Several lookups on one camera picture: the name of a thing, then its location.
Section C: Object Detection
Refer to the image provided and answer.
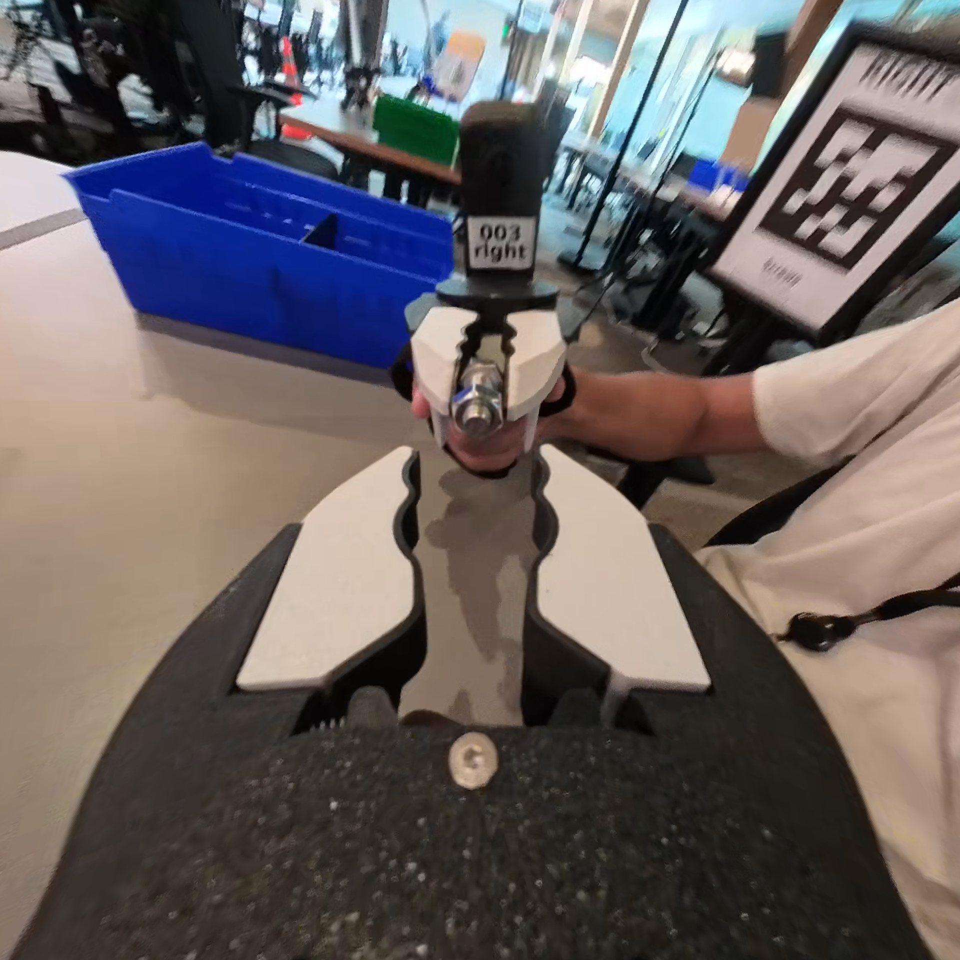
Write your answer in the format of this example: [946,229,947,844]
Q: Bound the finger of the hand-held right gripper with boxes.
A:
[501,309,570,423]
[409,307,471,438]

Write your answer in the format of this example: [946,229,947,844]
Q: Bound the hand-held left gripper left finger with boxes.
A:
[236,446,430,691]

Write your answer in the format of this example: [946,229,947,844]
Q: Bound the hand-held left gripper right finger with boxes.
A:
[522,444,712,725]

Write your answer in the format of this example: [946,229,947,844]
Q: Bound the steel hex nut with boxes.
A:
[447,382,507,432]

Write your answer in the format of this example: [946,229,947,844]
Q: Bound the steel hex bolt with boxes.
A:
[459,360,502,441]

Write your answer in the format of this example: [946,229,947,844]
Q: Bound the blue plastic bin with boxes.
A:
[63,141,456,370]

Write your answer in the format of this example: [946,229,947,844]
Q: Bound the person's right hand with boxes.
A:
[410,371,601,475]

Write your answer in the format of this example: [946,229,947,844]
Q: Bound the green plastic bin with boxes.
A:
[372,93,461,168]

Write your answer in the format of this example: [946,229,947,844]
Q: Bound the small wooden board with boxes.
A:
[437,31,489,104]

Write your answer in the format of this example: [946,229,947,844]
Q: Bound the black tripod pole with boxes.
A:
[557,0,693,273]

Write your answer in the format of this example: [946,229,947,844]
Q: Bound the wooden office desk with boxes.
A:
[277,112,464,209]

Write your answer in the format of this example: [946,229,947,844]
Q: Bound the orange traffic cone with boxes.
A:
[277,37,315,141]

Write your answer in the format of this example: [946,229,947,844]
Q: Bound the black office chair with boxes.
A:
[172,0,340,179]

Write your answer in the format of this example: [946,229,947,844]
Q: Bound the framed marker sign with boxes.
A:
[707,22,960,346]

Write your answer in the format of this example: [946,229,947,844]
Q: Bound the black lanyard strap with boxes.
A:
[780,573,960,654]

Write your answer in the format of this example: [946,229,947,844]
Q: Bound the wooden post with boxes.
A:
[783,0,845,69]

